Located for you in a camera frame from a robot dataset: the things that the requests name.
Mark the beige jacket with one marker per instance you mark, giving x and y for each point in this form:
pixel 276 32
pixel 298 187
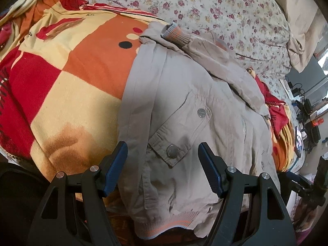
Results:
pixel 192 87

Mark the black electronic device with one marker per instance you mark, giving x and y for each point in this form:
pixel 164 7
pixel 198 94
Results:
pixel 307 105
pixel 315 134

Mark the floral bed quilt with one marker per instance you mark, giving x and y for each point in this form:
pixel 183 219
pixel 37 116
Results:
pixel 205 5

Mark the beige pillow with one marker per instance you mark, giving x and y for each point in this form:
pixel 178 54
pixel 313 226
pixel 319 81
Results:
pixel 299 18

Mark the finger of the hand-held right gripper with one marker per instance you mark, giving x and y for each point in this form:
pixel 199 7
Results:
pixel 301 187

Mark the red orange yellow printed blanket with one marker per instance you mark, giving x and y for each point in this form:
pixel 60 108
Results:
pixel 76 69

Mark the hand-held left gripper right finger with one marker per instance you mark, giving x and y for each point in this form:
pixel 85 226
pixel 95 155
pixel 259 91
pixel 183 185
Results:
pixel 210 167

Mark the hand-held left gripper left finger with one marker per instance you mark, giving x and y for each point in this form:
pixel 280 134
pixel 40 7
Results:
pixel 116 169

